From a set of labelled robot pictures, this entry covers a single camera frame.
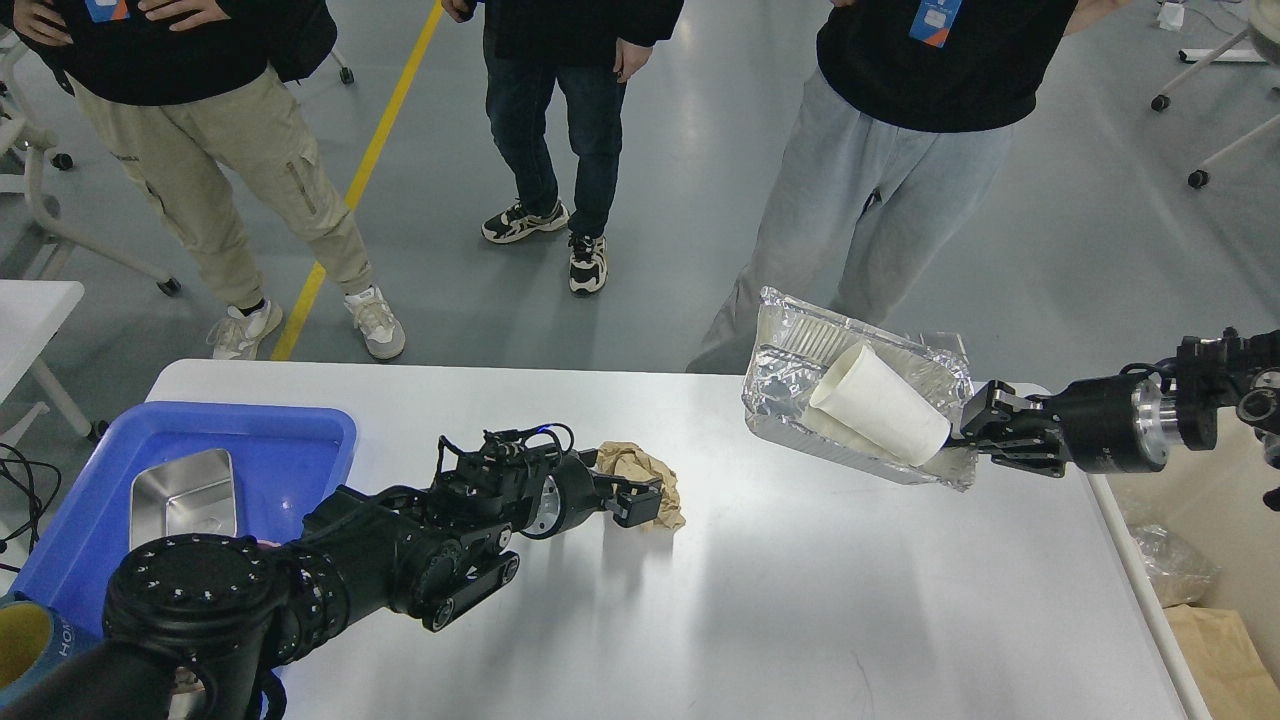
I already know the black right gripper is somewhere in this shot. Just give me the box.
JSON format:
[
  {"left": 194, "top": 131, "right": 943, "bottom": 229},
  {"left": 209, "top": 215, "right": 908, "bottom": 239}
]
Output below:
[{"left": 945, "top": 373, "right": 1181, "bottom": 478}]

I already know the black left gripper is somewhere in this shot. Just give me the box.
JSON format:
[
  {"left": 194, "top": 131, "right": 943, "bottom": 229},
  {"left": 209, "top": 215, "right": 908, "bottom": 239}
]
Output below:
[{"left": 521, "top": 450, "right": 663, "bottom": 541}]

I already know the brown paper ball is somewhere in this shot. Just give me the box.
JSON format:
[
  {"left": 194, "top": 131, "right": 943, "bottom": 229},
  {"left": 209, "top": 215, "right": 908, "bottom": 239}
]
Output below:
[{"left": 596, "top": 441, "right": 686, "bottom": 530}]

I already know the white paper cup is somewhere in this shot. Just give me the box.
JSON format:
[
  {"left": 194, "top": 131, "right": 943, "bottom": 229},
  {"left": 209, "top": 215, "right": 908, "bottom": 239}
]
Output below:
[{"left": 809, "top": 343, "right": 951, "bottom": 466}]

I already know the aluminium foil tray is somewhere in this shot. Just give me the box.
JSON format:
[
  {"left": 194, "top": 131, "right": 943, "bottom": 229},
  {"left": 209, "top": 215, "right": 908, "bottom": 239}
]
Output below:
[{"left": 742, "top": 286, "right": 978, "bottom": 492}]

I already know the stainless steel rectangular container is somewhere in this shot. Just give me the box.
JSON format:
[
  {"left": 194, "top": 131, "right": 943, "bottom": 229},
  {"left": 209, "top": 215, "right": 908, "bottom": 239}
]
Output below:
[{"left": 128, "top": 448, "right": 238, "bottom": 550}]

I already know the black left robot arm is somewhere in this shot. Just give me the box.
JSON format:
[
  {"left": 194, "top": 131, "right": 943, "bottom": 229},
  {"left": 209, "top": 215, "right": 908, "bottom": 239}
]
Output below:
[{"left": 3, "top": 423, "right": 664, "bottom": 719}]

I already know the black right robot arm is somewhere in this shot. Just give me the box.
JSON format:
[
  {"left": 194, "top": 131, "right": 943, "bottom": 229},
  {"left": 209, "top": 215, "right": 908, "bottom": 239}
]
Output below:
[{"left": 946, "top": 327, "right": 1279, "bottom": 477}]

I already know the clear floor plate right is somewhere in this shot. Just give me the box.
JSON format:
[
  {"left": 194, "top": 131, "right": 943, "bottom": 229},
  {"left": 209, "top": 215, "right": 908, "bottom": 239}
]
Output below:
[{"left": 904, "top": 331, "right": 966, "bottom": 356}]

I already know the white plastic bin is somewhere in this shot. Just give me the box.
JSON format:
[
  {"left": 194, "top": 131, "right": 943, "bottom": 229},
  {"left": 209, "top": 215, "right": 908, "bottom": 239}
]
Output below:
[{"left": 1087, "top": 409, "right": 1279, "bottom": 719}]

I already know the crumpled clear plastic in bin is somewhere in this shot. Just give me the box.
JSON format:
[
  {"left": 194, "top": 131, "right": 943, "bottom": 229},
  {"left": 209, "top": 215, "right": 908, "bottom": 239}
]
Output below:
[{"left": 1126, "top": 524, "right": 1221, "bottom": 609}]

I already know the brown paper in bin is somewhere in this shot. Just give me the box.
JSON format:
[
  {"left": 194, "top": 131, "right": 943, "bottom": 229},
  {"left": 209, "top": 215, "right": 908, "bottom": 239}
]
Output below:
[{"left": 1164, "top": 603, "right": 1279, "bottom": 719}]

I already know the person in grey trousers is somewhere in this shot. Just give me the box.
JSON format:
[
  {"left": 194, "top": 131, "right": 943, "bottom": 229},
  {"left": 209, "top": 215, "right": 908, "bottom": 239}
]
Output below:
[{"left": 687, "top": 1, "right": 1119, "bottom": 374}]

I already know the blue plastic tray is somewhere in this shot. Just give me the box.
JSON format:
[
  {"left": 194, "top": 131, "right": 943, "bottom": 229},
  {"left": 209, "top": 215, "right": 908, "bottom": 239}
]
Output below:
[{"left": 12, "top": 402, "right": 356, "bottom": 632}]

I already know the person in blue jeans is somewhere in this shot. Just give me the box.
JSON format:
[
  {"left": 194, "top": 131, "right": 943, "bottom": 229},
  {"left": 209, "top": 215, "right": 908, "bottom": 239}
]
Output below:
[{"left": 440, "top": 0, "right": 687, "bottom": 297}]

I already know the white chair base right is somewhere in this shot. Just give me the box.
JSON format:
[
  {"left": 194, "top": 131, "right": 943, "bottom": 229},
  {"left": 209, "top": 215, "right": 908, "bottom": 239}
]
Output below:
[{"left": 1144, "top": 1, "right": 1277, "bottom": 193}]

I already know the person in khaki trousers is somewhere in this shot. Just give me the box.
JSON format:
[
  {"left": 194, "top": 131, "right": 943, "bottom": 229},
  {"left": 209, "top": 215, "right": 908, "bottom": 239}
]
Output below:
[{"left": 3, "top": 1, "right": 406, "bottom": 361}]

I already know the blue cup with yellow inside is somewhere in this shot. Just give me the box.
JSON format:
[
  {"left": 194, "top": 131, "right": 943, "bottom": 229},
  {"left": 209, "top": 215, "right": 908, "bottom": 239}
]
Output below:
[{"left": 1, "top": 594, "right": 102, "bottom": 708}]

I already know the white side table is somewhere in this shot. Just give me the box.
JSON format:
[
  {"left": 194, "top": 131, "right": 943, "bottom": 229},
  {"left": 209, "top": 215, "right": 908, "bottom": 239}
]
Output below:
[{"left": 1, "top": 279, "right": 108, "bottom": 442}]

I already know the black cable at left edge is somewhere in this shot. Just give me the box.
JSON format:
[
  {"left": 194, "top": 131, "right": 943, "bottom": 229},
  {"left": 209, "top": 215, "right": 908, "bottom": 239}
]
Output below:
[{"left": 0, "top": 445, "right": 63, "bottom": 571}]

